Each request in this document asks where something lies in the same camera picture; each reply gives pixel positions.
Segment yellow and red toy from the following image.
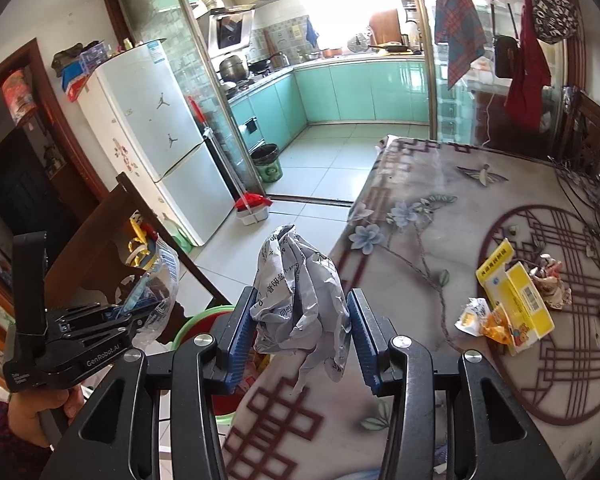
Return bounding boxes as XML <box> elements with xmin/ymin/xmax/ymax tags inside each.
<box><xmin>126</xmin><ymin>212</ymin><xmax>161</xmax><ymax>267</ymax></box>

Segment person's left forearm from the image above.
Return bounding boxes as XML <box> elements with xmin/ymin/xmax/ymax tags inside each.
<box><xmin>0</xmin><ymin>399</ymin><xmax>56</xmax><ymax>480</ymax></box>

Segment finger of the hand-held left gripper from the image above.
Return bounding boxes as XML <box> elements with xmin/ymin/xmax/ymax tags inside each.
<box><xmin>50</xmin><ymin>303</ymin><xmax>131</xmax><ymax>331</ymax></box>
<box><xmin>62</xmin><ymin>310</ymin><xmax>156</xmax><ymax>346</ymax></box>

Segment yellow medicine box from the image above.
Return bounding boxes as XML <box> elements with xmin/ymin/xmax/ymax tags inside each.
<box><xmin>475</xmin><ymin>239</ymin><xmax>555</xmax><ymax>356</ymax></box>

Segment clear plastic storage box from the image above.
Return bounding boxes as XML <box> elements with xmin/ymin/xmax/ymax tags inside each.
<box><xmin>78</xmin><ymin>42</ymin><xmax>113</xmax><ymax>72</ymax></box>

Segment dark green bag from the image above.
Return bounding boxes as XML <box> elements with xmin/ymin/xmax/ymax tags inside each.
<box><xmin>51</xmin><ymin>42</ymin><xmax>88</xmax><ymax>77</ymax></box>

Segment patterned fabric bag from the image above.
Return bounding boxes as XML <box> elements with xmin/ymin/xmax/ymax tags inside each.
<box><xmin>525</xmin><ymin>0</ymin><xmax>580</xmax><ymax>45</ymax></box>

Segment green and black waste bin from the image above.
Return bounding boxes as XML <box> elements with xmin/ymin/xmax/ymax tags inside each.
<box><xmin>250</xmin><ymin>143</ymin><xmax>285</xmax><ymax>184</ymax></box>

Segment crumpled pinkish wrapper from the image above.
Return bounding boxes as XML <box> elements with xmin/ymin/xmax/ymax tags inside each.
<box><xmin>527</xmin><ymin>254</ymin><xmax>573</xmax><ymax>312</ymax></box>

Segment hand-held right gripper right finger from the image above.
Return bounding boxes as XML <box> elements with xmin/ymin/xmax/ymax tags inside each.
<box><xmin>346</xmin><ymin>288</ymin><xmax>566</xmax><ymax>480</ymax></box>

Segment dark red garment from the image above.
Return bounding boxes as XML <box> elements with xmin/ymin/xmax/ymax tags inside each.
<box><xmin>503</xmin><ymin>7</ymin><xmax>554</xmax><ymax>134</ymax></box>

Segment green plastic bottle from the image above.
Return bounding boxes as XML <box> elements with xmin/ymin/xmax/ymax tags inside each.
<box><xmin>162</xmin><ymin>214</ymin><xmax>193</xmax><ymax>255</ymax></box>

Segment person's left hand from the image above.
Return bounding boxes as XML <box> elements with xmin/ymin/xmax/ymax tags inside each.
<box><xmin>7</xmin><ymin>386</ymin><xmax>87</xmax><ymax>449</ymax></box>

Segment frying pan with food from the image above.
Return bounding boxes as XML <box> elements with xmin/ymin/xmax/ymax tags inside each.
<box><xmin>367</xmin><ymin>41</ymin><xmax>412</xmax><ymax>55</ymax></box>

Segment plaid hanging cloth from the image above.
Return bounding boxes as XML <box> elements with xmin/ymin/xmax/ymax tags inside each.
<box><xmin>433</xmin><ymin>0</ymin><xmax>487</xmax><ymax>90</ymax></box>

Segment grey plastic bag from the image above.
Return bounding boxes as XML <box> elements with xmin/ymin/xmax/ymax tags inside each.
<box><xmin>250</xmin><ymin>224</ymin><xmax>352</xmax><ymax>397</ymax></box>

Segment steel range hood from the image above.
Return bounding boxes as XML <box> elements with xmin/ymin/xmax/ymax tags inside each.
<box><xmin>194</xmin><ymin>0</ymin><xmax>259</xmax><ymax>54</ymax></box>

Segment red broom with dustpan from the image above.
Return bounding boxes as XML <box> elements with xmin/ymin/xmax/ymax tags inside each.
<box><xmin>187</xmin><ymin>95</ymin><xmax>274</xmax><ymax>226</ymax></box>

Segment orange snack wrapper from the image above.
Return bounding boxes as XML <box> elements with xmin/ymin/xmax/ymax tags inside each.
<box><xmin>454</xmin><ymin>297</ymin><xmax>516</xmax><ymax>346</ymax></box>

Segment dark wooden chair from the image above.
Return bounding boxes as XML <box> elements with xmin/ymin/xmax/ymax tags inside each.
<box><xmin>562</xmin><ymin>87</ymin><xmax>600</xmax><ymax>187</ymax></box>

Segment steel cooking pot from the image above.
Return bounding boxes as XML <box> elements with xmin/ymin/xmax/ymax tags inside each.
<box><xmin>218</xmin><ymin>54</ymin><xmax>251</xmax><ymax>84</ymax></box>

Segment black hanging bag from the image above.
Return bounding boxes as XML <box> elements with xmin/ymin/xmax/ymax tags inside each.
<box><xmin>493</xmin><ymin>34</ymin><xmax>519</xmax><ymax>80</ymax></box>

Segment clear plastic bag blue print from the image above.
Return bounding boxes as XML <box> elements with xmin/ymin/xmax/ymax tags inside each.
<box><xmin>122</xmin><ymin>237</ymin><xmax>182</xmax><ymax>347</ymax></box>

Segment red hanging door decoration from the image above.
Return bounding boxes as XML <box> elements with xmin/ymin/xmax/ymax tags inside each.
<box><xmin>1</xmin><ymin>69</ymin><xmax>38</xmax><ymax>123</ymax></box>

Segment blue hanging cloth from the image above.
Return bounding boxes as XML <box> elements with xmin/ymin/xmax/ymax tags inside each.
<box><xmin>302</xmin><ymin>17</ymin><xmax>321</xmax><ymax>49</ymax></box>

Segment teal lower kitchen cabinets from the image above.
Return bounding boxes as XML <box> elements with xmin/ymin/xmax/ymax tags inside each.
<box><xmin>227</xmin><ymin>54</ymin><xmax>434</xmax><ymax>154</ymax></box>

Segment carved wooden chair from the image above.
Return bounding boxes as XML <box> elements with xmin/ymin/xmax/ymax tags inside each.
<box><xmin>44</xmin><ymin>172</ymin><xmax>233</xmax><ymax>348</ymax></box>

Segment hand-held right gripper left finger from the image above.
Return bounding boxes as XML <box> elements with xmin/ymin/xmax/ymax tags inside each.
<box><xmin>42</xmin><ymin>286</ymin><xmax>259</xmax><ymax>480</ymax></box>

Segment black cables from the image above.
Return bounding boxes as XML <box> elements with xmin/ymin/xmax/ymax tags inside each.
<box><xmin>554</xmin><ymin>154</ymin><xmax>600</xmax><ymax>257</ymax></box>

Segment red and blue box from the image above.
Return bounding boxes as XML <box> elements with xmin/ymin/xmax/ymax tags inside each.
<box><xmin>61</xmin><ymin>64</ymin><xmax>95</xmax><ymax>103</ymax></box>

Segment white refrigerator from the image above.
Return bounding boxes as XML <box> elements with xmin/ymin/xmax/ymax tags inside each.
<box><xmin>77</xmin><ymin>39</ymin><xmax>239</xmax><ymax>247</ymax></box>

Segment brown cutting board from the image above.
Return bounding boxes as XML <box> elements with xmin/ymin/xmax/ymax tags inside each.
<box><xmin>368</xmin><ymin>8</ymin><xmax>401</xmax><ymax>49</ymax></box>

